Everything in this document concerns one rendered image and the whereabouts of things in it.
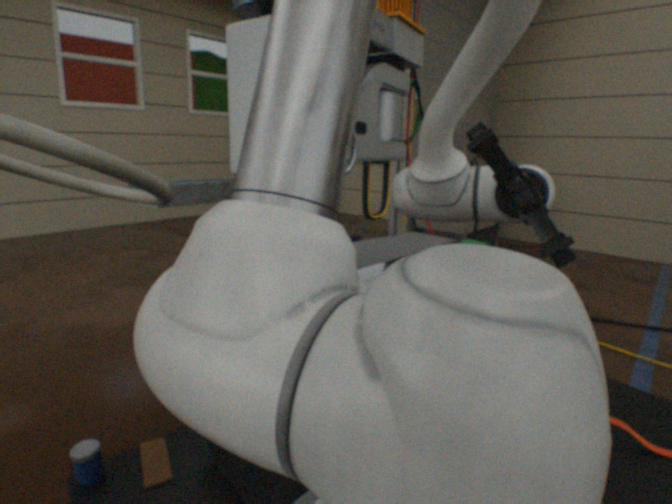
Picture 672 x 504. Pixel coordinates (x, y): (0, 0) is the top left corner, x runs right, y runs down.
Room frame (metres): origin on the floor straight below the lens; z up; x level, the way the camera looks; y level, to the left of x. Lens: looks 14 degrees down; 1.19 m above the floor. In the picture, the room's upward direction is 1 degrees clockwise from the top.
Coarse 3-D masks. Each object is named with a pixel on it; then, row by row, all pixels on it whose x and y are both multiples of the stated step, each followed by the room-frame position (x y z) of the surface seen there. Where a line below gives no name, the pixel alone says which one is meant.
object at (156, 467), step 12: (144, 444) 1.31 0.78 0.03; (156, 444) 1.31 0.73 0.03; (144, 456) 1.24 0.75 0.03; (156, 456) 1.25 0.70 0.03; (168, 456) 1.25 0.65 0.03; (144, 468) 1.18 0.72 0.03; (156, 468) 1.18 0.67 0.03; (168, 468) 1.19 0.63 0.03; (144, 480) 1.12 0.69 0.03; (156, 480) 1.13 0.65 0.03; (168, 480) 1.14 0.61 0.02
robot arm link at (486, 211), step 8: (480, 168) 0.71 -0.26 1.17; (488, 168) 0.70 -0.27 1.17; (480, 176) 0.69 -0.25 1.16; (488, 176) 0.69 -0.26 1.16; (480, 184) 0.69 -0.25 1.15; (488, 184) 0.68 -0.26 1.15; (552, 184) 0.65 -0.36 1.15; (480, 192) 0.68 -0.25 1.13; (488, 192) 0.67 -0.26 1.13; (480, 200) 0.68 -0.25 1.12; (488, 200) 0.67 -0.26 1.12; (552, 200) 0.64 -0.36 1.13; (480, 208) 0.68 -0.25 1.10; (488, 208) 0.68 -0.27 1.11; (496, 208) 0.67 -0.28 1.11; (480, 216) 0.70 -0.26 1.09; (488, 216) 0.69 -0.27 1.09; (496, 216) 0.67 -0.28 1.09
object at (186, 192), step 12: (168, 180) 0.94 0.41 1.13; (180, 180) 0.97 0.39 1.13; (192, 180) 1.00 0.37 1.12; (204, 180) 1.03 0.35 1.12; (216, 180) 1.06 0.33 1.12; (228, 180) 1.10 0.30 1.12; (180, 192) 0.84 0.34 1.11; (192, 192) 0.86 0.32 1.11; (204, 192) 0.89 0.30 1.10; (216, 192) 0.92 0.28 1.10; (228, 192) 0.95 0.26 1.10; (144, 204) 0.82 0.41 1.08; (168, 204) 0.81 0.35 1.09; (180, 204) 0.84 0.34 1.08; (192, 204) 0.86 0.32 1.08
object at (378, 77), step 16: (368, 64) 1.61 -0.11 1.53; (384, 64) 1.60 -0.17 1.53; (368, 80) 1.47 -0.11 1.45; (384, 80) 1.57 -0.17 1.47; (400, 80) 1.70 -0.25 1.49; (368, 96) 1.47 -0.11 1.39; (368, 112) 1.47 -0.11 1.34; (368, 128) 1.48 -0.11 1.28; (368, 144) 1.48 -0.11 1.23; (384, 144) 1.59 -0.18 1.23; (400, 144) 1.76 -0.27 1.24; (368, 160) 1.51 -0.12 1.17; (384, 160) 1.63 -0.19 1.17; (400, 160) 1.76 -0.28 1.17
